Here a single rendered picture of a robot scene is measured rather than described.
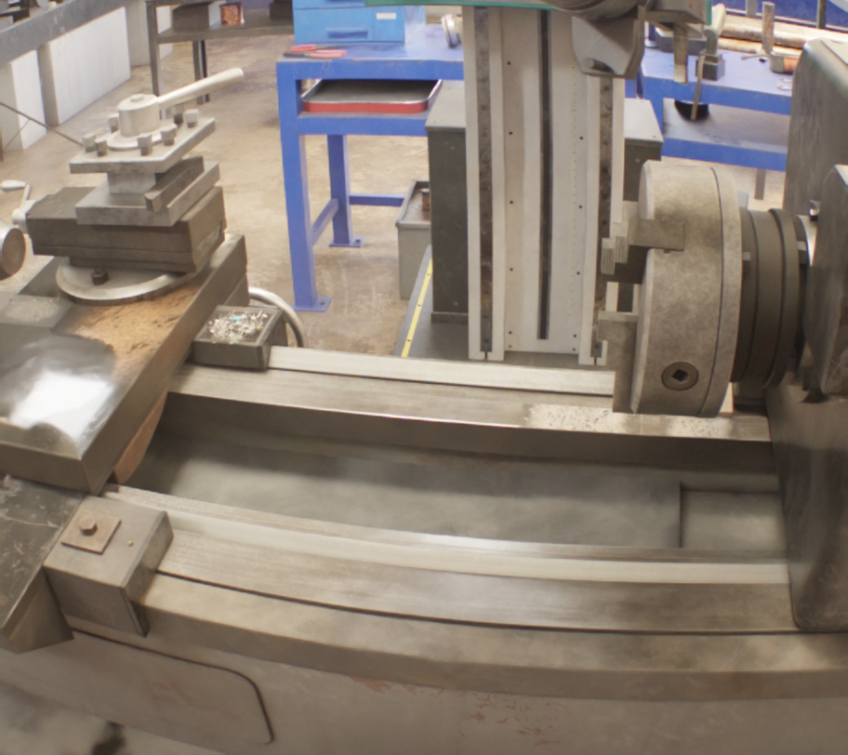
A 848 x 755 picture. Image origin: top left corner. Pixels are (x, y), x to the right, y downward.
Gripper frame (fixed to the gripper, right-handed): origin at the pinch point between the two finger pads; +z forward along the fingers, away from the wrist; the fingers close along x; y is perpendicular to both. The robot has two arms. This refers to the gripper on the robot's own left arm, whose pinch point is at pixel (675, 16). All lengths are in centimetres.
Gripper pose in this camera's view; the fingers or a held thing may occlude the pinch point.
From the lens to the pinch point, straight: 90.5
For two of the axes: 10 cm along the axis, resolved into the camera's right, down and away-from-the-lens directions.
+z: 6.3, -1.0, 7.7
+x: -7.7, -1.6, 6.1
